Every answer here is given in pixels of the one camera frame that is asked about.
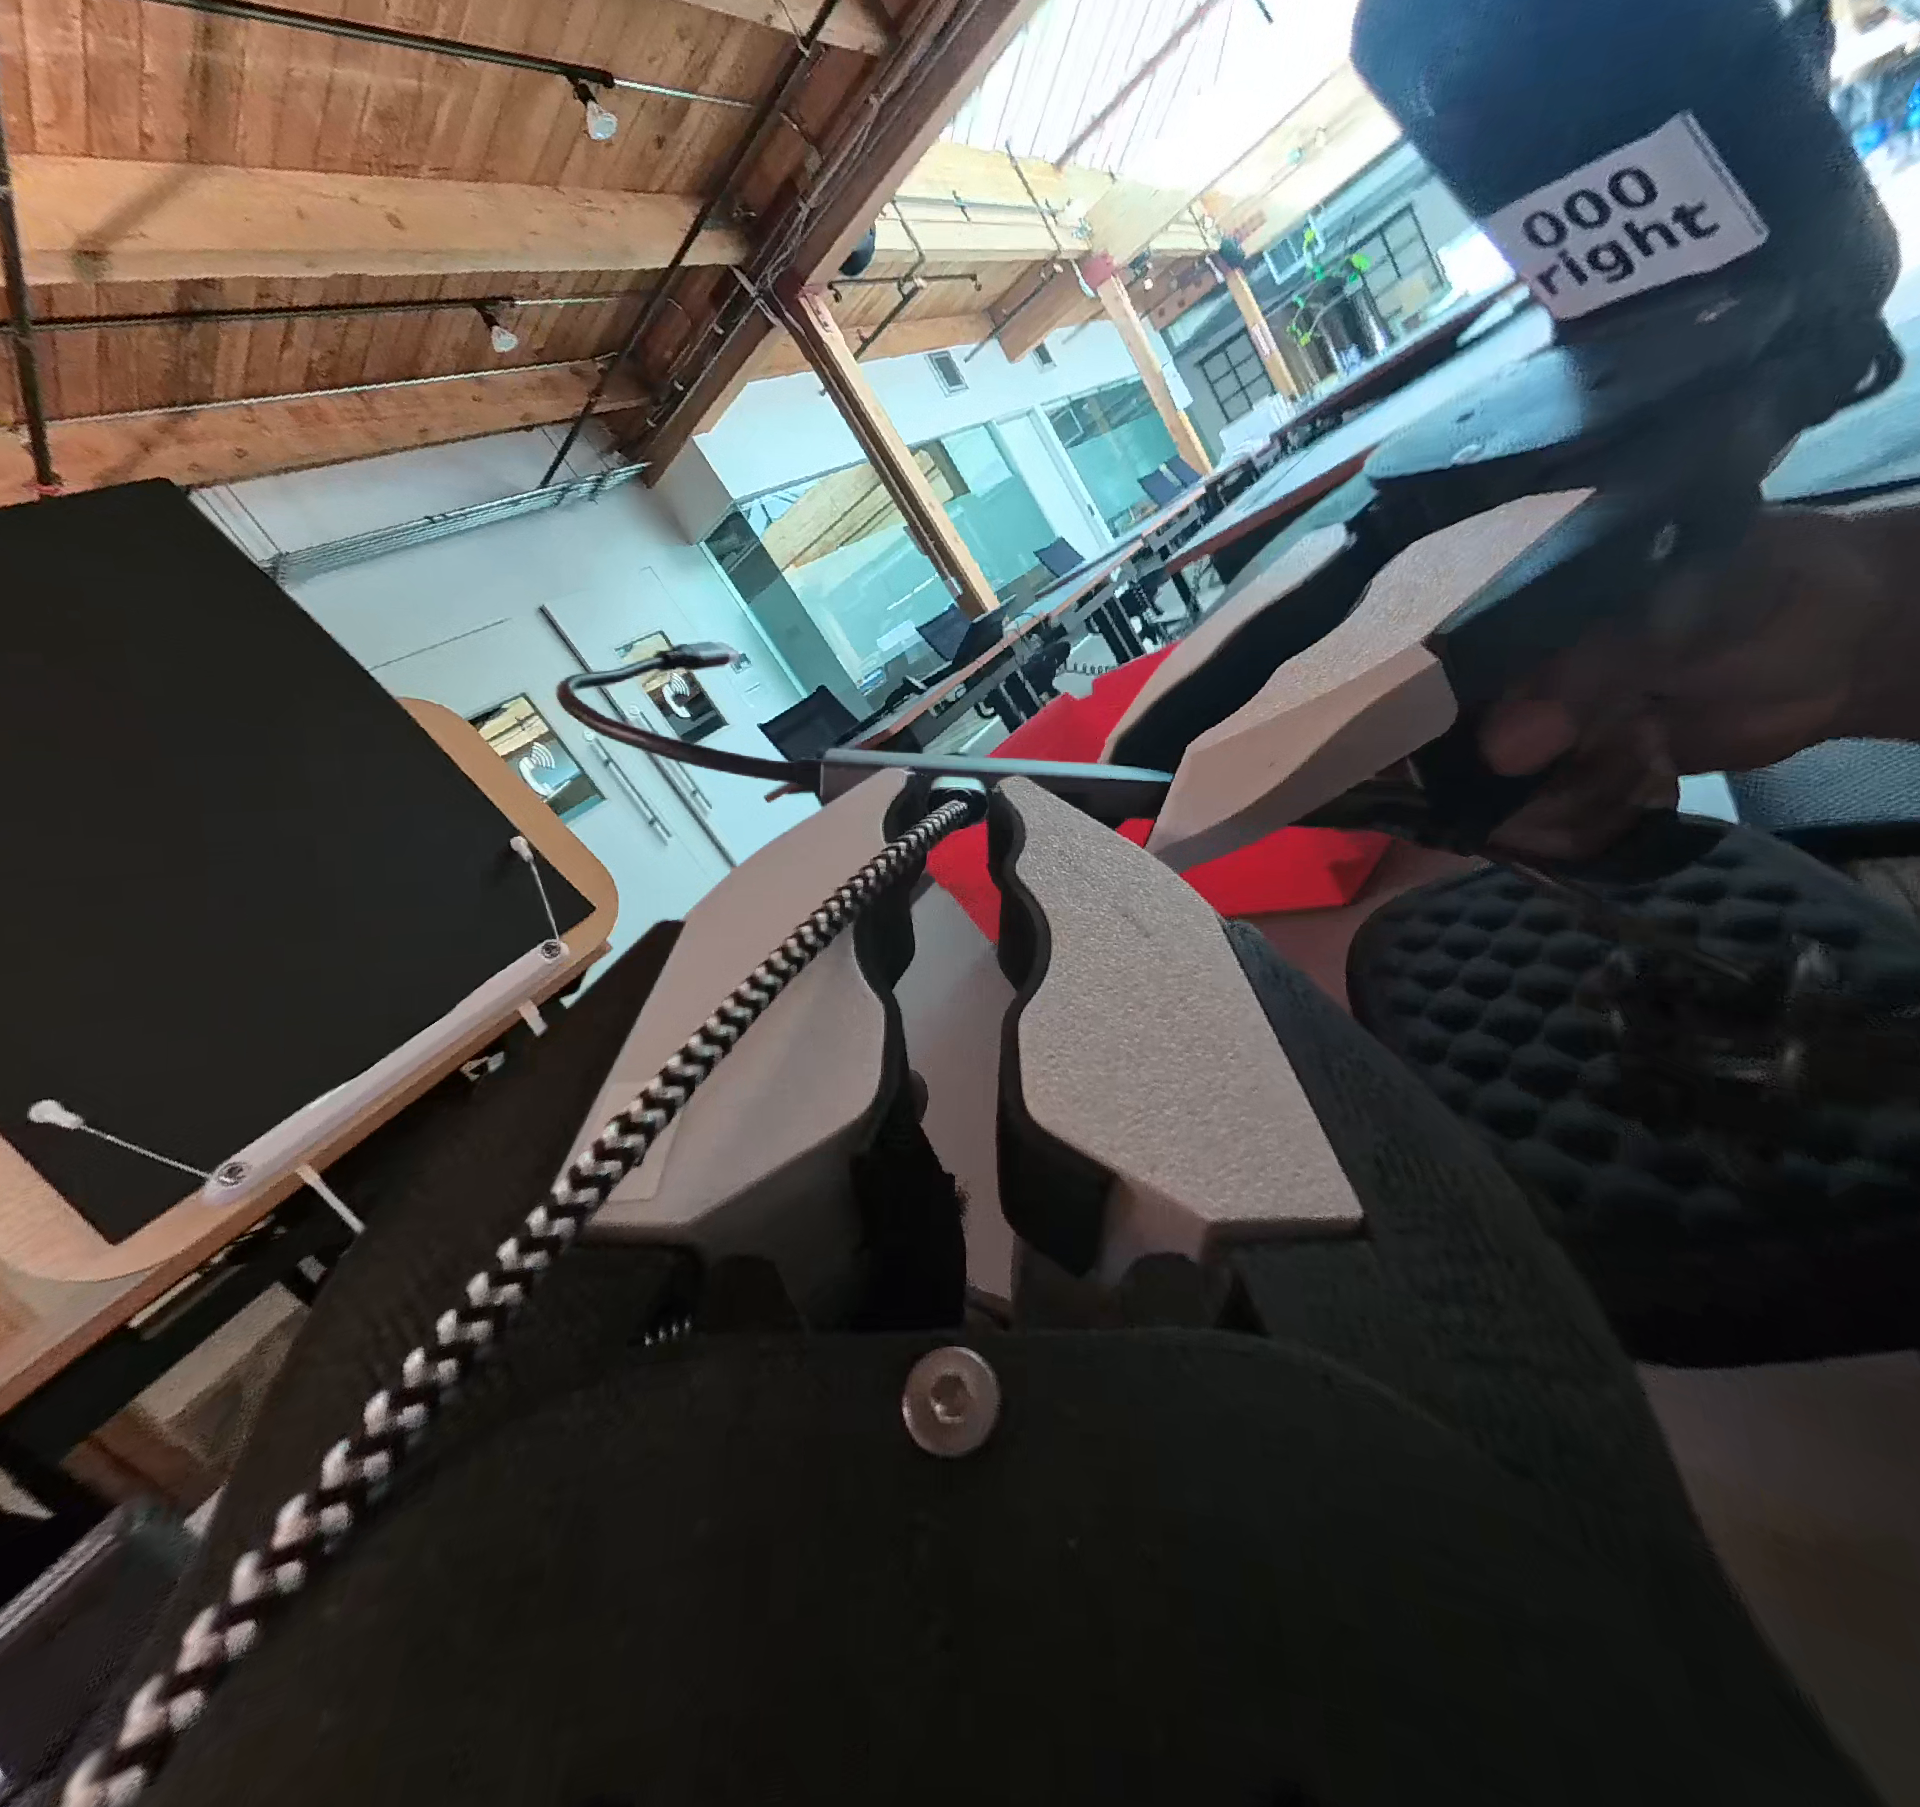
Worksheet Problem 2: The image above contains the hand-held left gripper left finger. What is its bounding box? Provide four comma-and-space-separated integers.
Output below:
574, 770, 966, 1332

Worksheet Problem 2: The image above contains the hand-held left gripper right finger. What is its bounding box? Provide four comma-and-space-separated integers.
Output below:
986, 776, 1367, 1322

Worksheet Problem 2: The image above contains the person's right hand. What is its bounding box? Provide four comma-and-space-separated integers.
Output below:
1476, 500, 1920, 832

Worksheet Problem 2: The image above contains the framed wall sign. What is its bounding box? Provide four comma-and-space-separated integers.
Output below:
509, 698, 606, 822
643, 638, 732, 748

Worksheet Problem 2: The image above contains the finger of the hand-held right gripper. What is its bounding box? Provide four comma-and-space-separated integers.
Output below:
1152, 490, 1595, 872
1106, 524, 1399, 778

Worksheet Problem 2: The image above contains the black panel on wooden board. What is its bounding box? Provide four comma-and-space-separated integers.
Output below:
0, 476, 619, 1292

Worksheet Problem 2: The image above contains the red storage bin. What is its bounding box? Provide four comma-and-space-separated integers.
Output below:
925, 644, 1390, 946

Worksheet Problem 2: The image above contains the black hub cable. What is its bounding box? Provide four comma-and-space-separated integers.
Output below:
554, 644, 821, 790

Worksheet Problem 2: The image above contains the wooden office desk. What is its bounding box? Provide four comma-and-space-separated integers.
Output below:
876, 548, 1201, 730

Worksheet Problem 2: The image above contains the braided usb-c cable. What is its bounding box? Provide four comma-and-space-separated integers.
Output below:
51, 794, 983, 1807

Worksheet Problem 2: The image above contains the black desk chair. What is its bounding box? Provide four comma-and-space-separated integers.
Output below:
755, 682, 860, 772

